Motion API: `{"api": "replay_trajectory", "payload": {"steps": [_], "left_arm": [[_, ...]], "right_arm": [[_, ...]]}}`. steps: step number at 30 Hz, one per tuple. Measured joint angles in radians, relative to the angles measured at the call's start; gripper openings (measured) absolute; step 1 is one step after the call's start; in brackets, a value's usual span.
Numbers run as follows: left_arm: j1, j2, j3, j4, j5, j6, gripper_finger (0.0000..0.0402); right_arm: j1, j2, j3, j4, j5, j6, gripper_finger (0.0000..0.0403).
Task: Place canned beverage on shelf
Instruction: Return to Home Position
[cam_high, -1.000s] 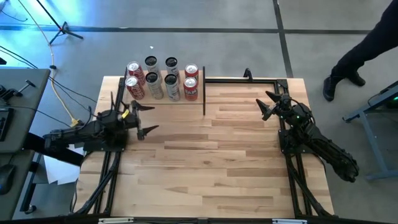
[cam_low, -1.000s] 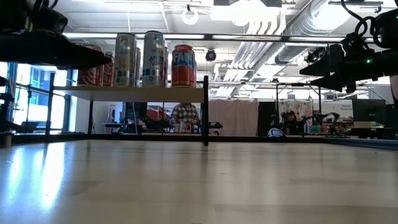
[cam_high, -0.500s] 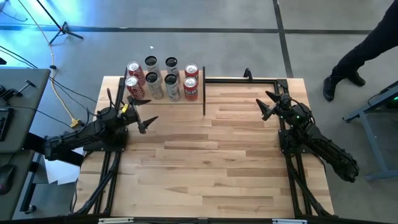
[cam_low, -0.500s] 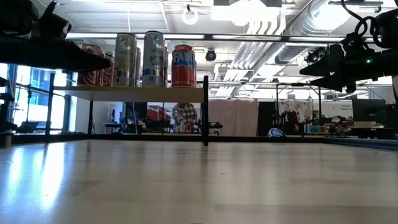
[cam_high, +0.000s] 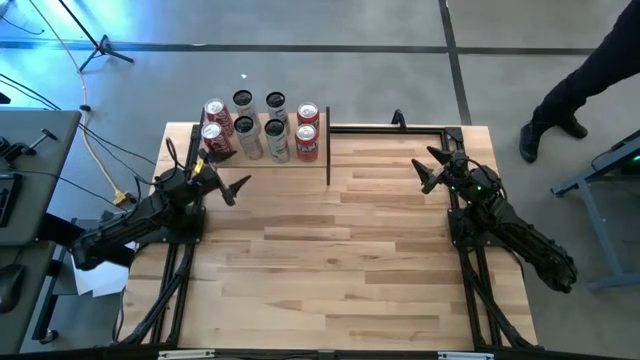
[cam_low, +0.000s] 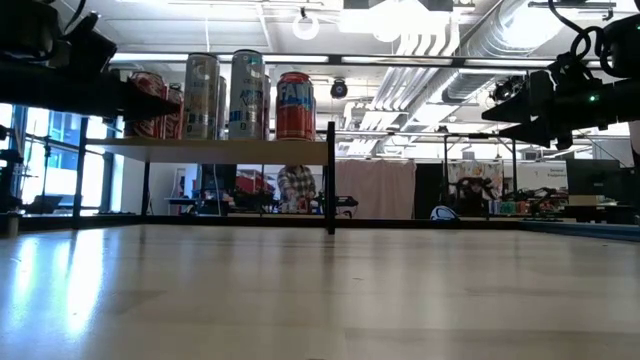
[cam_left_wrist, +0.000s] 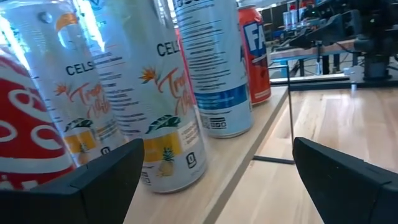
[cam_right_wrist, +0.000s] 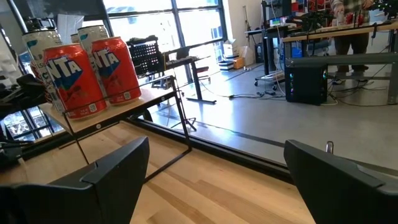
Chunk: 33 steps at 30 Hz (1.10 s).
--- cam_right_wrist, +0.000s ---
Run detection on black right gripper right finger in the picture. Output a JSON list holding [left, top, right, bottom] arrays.
[[283, 139, 398, 224]]

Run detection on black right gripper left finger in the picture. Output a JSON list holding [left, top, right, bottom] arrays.
[[0, 136, 150, 224]]

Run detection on red can with white label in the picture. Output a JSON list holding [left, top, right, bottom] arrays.
[[30, 60, 52, 103]]

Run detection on tall white black can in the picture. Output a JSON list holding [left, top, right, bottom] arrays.
[[21, 29, 68, 114]]

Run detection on short red soda can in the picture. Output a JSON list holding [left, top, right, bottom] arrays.
[[42, 42, 109, 120]]

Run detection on tall white blue can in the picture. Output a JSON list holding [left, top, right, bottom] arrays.
[[77, 24, 109, 97]]

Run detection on orange Fanta can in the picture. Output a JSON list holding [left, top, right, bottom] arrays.
[[91, 36, 142, 106]]

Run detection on wooden shelf with black legs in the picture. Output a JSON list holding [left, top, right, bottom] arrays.
[[39, 76, 192, 184]]

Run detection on white hanging sheet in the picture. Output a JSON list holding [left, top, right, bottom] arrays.
[[57, 14, 85, 45]]

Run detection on black computer tower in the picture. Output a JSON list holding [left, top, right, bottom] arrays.
[[284, 63, 329, 106]]

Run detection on black perforated chair back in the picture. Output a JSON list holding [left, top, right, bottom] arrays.
[[126, 35, 165, 77]]

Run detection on grey metal bench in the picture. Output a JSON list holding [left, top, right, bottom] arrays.
[[285, 52, 398, 105]]

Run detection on black standing desk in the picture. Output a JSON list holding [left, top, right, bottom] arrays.
[[164, 55, 218, 105]]

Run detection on person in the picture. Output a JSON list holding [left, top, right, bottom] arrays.
[[330, 0, 374, 85]]

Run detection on wooden top workbench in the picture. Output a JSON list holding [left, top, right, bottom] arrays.
[[282, 21, 398, 44]]

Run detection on beige cardboard box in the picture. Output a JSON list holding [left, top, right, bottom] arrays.
[[238, 45, 256, 66]]

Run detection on stacked white blue trays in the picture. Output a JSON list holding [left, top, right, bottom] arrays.
[[218, 60, 236, 72]]

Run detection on white cardboard box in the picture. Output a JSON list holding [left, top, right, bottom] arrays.
[[223, 39, 239, 58]]

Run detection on bright window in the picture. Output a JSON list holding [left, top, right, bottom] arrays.
[[104, 0, 228, 78]]

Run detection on black monitor on stand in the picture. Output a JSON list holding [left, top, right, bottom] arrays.
[[261, 0, 293, 29]]

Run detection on black aluminium table frame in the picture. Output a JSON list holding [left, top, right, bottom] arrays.
[[18, 116, 295, 185]]

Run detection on black floor cable bundle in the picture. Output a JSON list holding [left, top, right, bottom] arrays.
[[228, 89, 287, 100]]

